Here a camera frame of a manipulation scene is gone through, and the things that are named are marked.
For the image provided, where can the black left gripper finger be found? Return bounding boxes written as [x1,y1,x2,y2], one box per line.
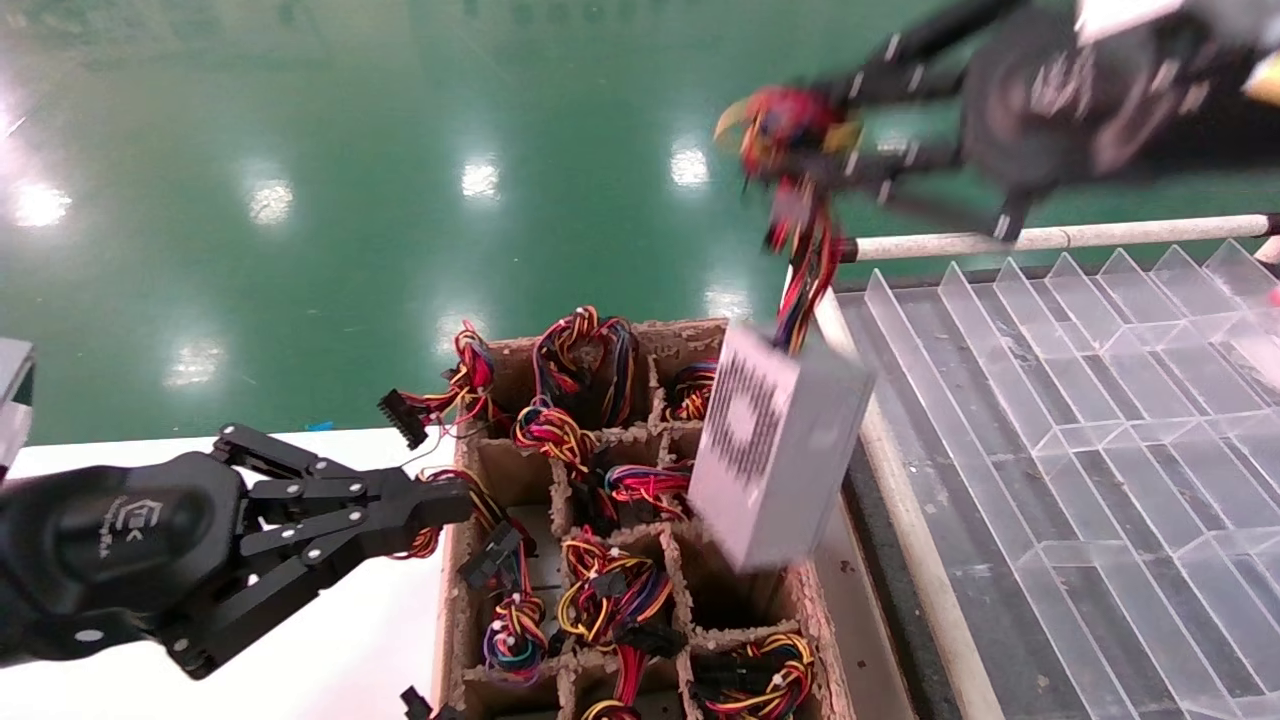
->
[212,425,471,509]

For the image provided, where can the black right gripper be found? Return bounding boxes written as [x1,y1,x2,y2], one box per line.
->
[800,0,1216,243]

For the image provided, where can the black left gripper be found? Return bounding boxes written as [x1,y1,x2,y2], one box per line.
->
[0,452,471,679]

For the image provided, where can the grey power supply with wires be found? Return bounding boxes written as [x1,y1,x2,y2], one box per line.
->
[688,85,879,576]

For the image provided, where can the clear acrylic divider tray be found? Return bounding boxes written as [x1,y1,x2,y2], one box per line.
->
[835,240,1280,720]

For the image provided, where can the brown cardboard divider box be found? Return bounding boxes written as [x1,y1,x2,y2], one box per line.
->
[430,318,851,720]

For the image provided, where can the red orange blue wire bundle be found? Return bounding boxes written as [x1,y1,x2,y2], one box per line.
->
[400,468,536,593]

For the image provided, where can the blue green purple wire bundle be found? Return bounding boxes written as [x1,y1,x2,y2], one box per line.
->
[482,592,551,687]

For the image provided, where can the red blue yellow wire bundle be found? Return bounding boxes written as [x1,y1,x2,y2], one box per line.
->
[600,463,693,523]

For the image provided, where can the orange yellow red wire bundle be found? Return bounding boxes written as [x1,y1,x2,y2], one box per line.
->
[690,632,816,720]

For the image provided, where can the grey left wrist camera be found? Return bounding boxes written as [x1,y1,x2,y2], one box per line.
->
[0,340,36,471]

